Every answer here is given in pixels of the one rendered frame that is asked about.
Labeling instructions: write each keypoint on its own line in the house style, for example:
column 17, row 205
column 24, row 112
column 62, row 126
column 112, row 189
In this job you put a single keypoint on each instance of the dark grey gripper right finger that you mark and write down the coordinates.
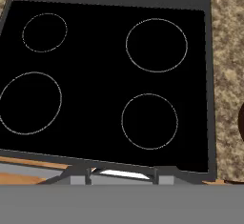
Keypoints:
column 166, row 180

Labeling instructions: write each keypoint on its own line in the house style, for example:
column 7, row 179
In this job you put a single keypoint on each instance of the dark brown round bowl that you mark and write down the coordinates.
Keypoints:
column 241, row 122

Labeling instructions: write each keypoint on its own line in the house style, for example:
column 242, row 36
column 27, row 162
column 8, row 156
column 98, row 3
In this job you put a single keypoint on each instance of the wooden cupboard front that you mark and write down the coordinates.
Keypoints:
column 16, row 179

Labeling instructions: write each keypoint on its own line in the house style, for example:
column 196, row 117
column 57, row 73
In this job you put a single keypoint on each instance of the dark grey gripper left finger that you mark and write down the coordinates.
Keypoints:
column 78, row 180

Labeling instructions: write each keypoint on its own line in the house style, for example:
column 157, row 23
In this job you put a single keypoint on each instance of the black glass hob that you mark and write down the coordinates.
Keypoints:
column 105, row 85

